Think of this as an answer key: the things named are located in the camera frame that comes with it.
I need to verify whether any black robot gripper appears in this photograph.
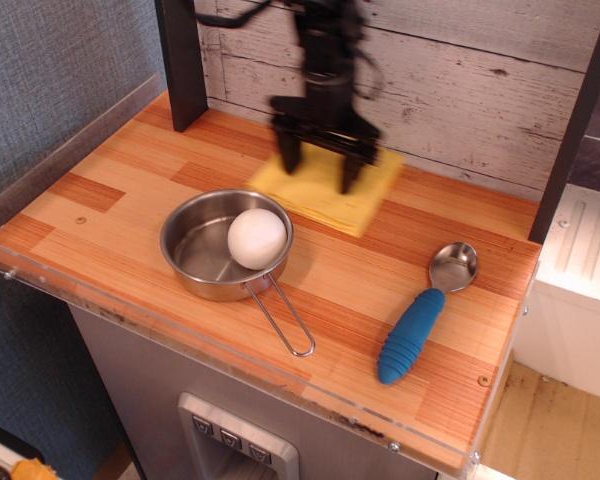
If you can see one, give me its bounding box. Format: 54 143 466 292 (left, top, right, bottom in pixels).
270 78 380 194

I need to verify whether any yellow cloth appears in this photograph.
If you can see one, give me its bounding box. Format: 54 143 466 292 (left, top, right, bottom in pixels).
247 144 404 238

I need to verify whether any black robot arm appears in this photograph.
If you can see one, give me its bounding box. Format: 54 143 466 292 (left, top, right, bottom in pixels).
270 1 381 194

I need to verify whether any white ball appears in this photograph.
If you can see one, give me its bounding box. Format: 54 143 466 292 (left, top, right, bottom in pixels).
227 208 287 270

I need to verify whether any small steel saucepan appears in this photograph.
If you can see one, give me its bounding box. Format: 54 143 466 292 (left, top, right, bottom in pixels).
161 189 316 357

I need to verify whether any grey toy fridge cabinet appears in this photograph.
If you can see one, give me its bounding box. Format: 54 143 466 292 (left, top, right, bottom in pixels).
71 307 437 479

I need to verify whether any silver dispenser panel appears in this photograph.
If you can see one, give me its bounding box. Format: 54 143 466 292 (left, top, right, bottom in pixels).
178 392 300 479

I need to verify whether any clear acrylic edge guard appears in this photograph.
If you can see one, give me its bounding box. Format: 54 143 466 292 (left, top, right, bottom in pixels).
0 230 490 477

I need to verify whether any yellow object bottom left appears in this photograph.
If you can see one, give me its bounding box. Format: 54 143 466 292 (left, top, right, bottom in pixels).
10 458 59 480

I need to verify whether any black cable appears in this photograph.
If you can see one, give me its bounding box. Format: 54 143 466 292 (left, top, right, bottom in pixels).
352 44 386 101

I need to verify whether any blue handled metal spoon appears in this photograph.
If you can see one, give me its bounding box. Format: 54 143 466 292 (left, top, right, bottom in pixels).
377 242 479 385

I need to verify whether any dark left post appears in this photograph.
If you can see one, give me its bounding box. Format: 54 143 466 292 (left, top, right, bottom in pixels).
154 0 208 132

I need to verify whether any dark post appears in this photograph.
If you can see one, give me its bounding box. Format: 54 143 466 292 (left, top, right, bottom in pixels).
154 0 208 132
528 33 600 244

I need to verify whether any dark right post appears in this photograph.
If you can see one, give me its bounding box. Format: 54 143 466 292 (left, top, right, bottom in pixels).
528 33 600 244

